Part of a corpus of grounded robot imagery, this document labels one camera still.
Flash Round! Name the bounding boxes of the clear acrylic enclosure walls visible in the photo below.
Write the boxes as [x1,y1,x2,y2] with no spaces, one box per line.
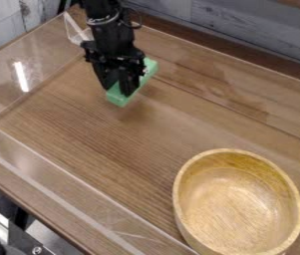
[0,10,300,255]

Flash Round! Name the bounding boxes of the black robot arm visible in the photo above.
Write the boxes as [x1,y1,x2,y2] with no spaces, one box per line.
[81,0,147,97]

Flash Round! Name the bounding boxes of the brown wooden bowl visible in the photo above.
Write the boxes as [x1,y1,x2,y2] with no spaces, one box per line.
[172,148,300,255]

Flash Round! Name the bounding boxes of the green rectangular block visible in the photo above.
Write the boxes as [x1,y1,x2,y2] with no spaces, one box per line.
[107,58,159,108]

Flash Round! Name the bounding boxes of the black metal table frame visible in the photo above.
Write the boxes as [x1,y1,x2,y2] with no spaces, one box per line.
[0,191,84,255]

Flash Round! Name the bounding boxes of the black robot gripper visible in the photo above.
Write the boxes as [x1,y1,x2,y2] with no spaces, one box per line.
[81,18,147,97]

